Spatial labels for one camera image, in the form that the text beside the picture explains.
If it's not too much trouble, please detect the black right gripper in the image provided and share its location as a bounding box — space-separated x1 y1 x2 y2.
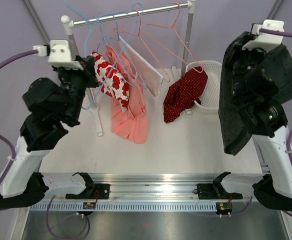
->
226 35 270 102

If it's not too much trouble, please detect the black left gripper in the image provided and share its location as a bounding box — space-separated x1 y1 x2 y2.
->
53 55 100 123

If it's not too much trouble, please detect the dark grey dotted skirt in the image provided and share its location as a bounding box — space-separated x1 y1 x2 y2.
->
218 36 292 156

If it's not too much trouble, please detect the salmon pink pleated skirt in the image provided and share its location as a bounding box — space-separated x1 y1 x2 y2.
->
105 46 148 144

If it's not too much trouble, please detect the pink wire hanger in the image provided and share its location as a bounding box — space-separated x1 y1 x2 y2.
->
120 9 170 82
138 0 198 77

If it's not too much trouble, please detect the dark red polka dot skirt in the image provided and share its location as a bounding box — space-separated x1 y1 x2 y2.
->
163 66 208 123

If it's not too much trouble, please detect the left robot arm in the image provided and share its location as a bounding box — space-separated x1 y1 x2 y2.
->
0 56 98 210

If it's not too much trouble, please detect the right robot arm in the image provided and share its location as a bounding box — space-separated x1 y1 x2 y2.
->
212 31 292 212

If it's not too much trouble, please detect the white red floral skirt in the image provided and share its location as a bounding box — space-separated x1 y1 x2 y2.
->
91 51 129 112

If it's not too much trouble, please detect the white and silver clothes rack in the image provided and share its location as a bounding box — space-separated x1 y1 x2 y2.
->
61 0 196 137

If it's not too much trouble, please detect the white perforated plastic basket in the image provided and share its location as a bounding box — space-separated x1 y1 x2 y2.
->
185 60 222 115

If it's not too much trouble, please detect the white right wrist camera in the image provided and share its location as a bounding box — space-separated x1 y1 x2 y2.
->
242 19 285 52

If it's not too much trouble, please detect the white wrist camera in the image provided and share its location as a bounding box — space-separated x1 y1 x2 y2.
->
32 40 83 71
242 19 285 52

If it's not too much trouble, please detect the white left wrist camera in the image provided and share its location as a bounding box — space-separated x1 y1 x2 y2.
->
32 40 83 71

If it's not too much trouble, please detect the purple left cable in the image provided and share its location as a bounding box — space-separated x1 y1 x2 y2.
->
0 49 89 239

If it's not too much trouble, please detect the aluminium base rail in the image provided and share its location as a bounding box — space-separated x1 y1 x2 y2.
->
29 174 254 215

